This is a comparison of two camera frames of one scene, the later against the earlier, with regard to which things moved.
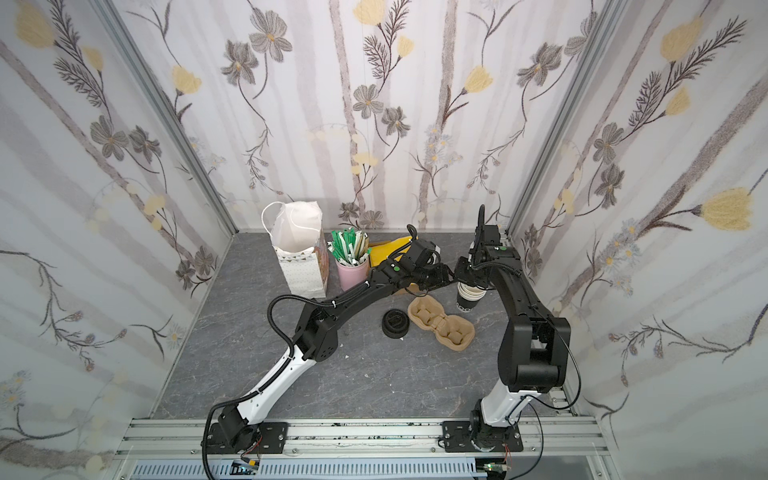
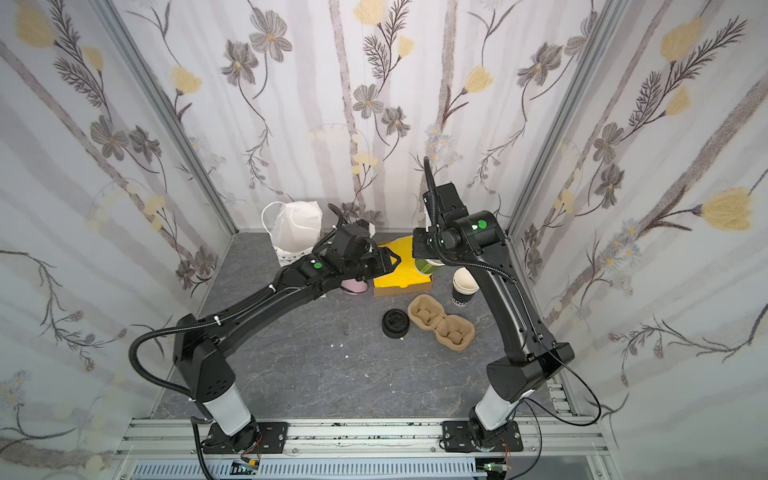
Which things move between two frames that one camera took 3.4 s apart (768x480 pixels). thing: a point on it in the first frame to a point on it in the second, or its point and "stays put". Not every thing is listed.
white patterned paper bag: [300, 245] stays put
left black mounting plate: [269, 439] stays put
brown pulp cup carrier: [453, 332] stays put
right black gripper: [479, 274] to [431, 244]
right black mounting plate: [457, 438] stays put
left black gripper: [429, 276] to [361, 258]
